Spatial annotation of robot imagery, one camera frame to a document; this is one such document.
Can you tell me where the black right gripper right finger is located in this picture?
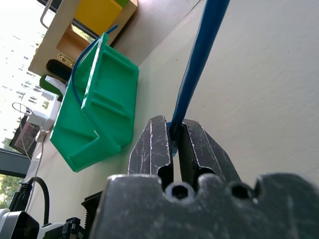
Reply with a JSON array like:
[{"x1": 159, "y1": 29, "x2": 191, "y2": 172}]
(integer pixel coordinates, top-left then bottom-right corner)
[{"x1": 179, "y1": 119, "x2": 242, "y2": 186}]

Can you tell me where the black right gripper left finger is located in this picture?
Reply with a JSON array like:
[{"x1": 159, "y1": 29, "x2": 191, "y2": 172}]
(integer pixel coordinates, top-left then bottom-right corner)
[{"x1": 128, "y1": 115, "x2": 174, "y2": 190}]

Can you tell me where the blue cable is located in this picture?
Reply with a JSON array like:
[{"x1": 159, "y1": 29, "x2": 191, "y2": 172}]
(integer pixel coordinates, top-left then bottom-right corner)
[
  {"x1": 168, "y1": 0, "x2": 231, "y2": 157},
  {"x1": 71, "y1": 24, "x2": 118, "y2": 107}
]

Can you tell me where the green plastic bin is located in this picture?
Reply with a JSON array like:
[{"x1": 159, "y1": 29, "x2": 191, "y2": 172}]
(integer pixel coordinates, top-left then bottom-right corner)
[{"x1": 49, "y1": 32, "x2": 140, "y2": 173}]

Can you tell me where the black ribbed block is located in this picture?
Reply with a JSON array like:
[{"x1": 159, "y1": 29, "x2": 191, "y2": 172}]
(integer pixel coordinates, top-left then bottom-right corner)
[{"x1": 81, "y1": 190, "x2": 104, "y2": 239}]

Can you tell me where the white power adapter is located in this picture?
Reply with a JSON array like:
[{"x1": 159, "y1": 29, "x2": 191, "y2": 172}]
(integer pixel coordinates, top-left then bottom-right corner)
[{"x1": 24, "y1": 89, "x2": 63, "y2": 131}]

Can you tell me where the dark green and white object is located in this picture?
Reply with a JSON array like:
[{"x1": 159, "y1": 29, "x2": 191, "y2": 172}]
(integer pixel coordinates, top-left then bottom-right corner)
[{"x1": 39, "y1": 74, "x2": 67, "y2": 97}]

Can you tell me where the gold perforated metal strip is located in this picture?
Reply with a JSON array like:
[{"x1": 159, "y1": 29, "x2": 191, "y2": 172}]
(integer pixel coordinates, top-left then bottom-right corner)
[{"x1": 56, "y1": 53, "x2": 75, "y2": 67}]

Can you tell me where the dark framed screen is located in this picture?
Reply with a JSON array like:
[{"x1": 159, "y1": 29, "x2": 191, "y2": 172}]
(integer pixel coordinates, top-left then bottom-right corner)
[{"x1": 9, "y1": 116, "x2": 41, "y2": 160}]

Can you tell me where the wooden organizer box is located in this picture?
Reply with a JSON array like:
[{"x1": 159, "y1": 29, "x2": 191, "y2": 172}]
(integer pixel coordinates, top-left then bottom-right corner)
[{"x1": 28, "y1": 0, "x2": 139, "y2": 77}]

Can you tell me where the yellow box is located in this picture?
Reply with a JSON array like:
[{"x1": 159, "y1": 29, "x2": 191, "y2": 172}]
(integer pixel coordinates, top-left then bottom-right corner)
[{"x1": 74, "y1": 0, "x2": 124, "y2": 37}]

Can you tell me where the white cable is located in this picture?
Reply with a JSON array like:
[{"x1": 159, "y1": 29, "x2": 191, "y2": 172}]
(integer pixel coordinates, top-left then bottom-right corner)
[{"x1": 11, "y1": 102, "x2": 48, "y2": 212}]

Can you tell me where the black cable with plug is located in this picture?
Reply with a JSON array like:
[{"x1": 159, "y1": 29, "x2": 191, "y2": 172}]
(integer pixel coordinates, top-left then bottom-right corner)
[{"x1": 8, "y1": 176, "x2": 50, "y2": 225}]

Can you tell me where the dark window frame bar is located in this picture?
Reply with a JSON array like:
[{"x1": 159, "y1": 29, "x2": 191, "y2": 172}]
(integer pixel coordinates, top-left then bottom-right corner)
[{"x1": 0, "y1": 147, "x2": 31, "y2": 178}]

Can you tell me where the grey and black camera device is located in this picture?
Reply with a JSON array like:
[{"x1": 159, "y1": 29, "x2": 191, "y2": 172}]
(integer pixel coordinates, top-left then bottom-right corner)
[{"x1": 0, "y1": 208, "x2": 84, "y2": 239}]

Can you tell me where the metal wire handle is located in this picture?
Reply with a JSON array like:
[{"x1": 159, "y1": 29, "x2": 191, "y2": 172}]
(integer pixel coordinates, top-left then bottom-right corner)
[{"x1": 40, "y1": 0, "x2": 54, "y2": 30}]

